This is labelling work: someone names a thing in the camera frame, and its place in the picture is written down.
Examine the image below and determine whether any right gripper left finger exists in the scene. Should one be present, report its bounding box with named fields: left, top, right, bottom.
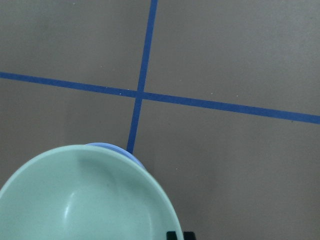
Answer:
left=166, top=231, right=178, bottom=240

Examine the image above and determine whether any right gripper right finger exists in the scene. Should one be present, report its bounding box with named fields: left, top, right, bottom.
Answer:
left=183, top=231, right=196, bottom=240

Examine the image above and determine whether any green bowl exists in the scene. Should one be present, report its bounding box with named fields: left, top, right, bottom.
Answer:
left=0, top=145, right=184, bottom=240

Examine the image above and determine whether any blue bowl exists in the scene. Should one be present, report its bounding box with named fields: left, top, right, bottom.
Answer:
left=82, top=142, right=148, bottom=172

